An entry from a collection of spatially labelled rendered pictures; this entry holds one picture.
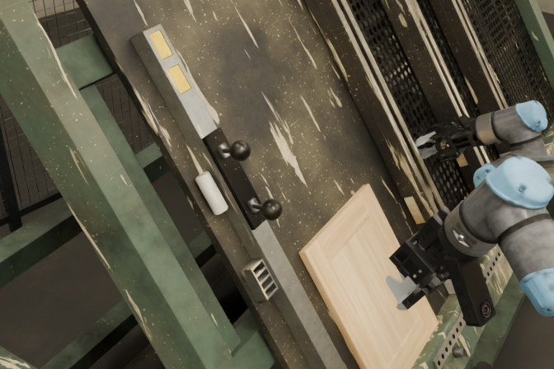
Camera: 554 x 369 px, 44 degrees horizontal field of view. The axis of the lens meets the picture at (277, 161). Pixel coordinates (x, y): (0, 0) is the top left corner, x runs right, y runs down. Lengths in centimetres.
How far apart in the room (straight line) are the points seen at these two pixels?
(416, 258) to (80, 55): 67
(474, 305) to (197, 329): 45
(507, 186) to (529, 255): 9
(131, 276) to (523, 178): 64
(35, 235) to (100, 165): 121
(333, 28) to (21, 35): 83
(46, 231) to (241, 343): 110
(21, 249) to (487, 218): 164
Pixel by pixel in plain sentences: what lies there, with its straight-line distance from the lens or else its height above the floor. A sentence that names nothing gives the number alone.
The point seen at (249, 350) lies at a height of 113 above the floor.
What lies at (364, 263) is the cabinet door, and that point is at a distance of 162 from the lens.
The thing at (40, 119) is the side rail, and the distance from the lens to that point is 115.
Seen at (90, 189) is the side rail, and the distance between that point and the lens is 114.
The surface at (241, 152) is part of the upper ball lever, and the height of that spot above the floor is 154.
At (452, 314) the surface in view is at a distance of 185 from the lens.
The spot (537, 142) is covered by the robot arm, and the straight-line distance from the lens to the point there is 173.
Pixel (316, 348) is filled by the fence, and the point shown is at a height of 111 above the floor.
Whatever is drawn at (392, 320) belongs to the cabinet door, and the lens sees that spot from 167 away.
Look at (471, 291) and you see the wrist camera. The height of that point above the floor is 147.
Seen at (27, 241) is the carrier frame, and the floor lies 79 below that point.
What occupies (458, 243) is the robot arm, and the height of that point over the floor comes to 155.
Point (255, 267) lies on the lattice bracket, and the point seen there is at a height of 128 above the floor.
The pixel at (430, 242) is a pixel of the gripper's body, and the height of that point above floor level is 152.
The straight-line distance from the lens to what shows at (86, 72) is 127.
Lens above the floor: 214
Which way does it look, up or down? 31 degrees down
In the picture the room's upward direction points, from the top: 1 degrees clockwise
